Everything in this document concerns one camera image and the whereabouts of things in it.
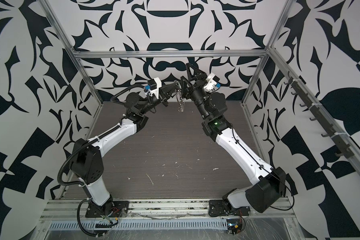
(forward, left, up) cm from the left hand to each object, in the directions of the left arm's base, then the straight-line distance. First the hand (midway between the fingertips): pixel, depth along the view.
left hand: (177, 78), depth 64 cm
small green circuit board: (-48, -25, -48) cm, 73 cm away
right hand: (-5, -2, +8) cm, 9 cm away
